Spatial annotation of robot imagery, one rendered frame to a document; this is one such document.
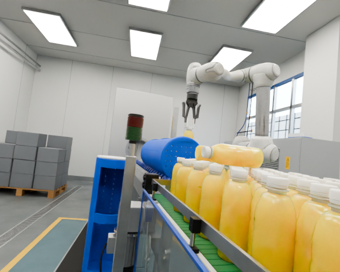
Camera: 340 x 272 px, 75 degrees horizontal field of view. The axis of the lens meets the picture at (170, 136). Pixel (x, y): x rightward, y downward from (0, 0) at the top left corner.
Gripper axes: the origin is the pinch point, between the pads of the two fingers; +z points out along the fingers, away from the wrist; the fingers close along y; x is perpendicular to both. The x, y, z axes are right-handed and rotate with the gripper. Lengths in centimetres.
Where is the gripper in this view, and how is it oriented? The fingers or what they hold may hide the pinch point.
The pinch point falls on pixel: (189, 123)
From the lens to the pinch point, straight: 150.4
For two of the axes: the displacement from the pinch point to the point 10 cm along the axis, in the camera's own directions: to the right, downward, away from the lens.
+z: -1.0, 9.9, -0.6
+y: -9.6, -1.1, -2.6
